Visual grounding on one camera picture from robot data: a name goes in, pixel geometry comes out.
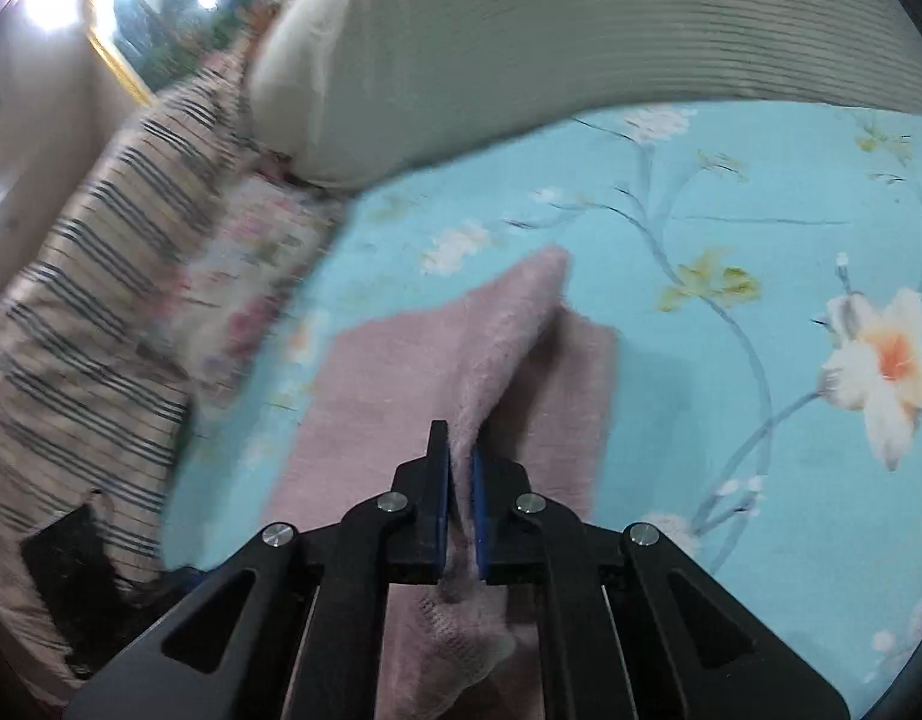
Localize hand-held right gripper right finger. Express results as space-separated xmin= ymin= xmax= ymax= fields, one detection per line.
xmin=471 ymin=450 xmax=852 ymax=720

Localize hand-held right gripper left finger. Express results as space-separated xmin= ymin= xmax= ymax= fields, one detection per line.
xmin=63 ymin=420 xmax=452 ymax=720

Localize pink knit sweater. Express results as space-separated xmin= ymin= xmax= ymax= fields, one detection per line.
xmin=269 ymin=244 xmax=619 ymax=720

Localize floral pillow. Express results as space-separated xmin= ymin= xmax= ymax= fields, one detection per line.
xmin=157 ymin=165 xmax=349 ymax=406

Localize dark object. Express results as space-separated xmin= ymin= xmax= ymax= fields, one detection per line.
xmin=22 ymin=502 xmax=169 ymax=680

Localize beige plaid blanket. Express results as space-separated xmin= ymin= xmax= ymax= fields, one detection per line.
xmin=0 ymin=52 xmax=282 ymax=706

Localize turquoise floral bed cover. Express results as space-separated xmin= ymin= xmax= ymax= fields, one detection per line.
xmin=161 ymin=105 xmax=922 ymax=720

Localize pale green striped pillow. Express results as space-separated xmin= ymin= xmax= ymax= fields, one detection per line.
xmin=247 ymin=0 xmax=922 ymax=192

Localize gold framed painting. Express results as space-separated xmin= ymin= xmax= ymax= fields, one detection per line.
xmin=86 ymin=0 xmax=312 ymax=102

